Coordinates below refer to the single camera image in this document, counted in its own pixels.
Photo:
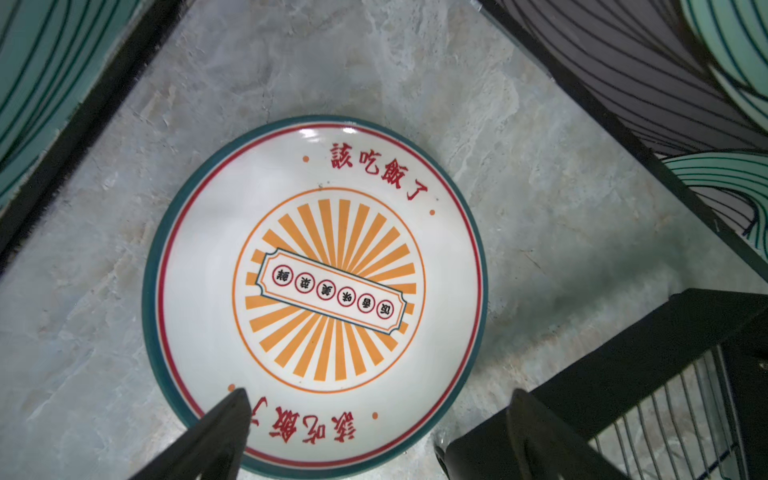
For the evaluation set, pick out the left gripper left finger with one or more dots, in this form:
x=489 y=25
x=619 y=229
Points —
x=211 y=449

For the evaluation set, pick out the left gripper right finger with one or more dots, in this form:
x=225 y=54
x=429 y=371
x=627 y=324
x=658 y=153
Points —
x=547 y=448

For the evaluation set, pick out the black wire dish rack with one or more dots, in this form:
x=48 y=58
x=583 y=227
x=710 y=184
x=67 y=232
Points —
x=694 y=370

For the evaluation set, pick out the orange sunburst plate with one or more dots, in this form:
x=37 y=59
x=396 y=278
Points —
x=329 y=268

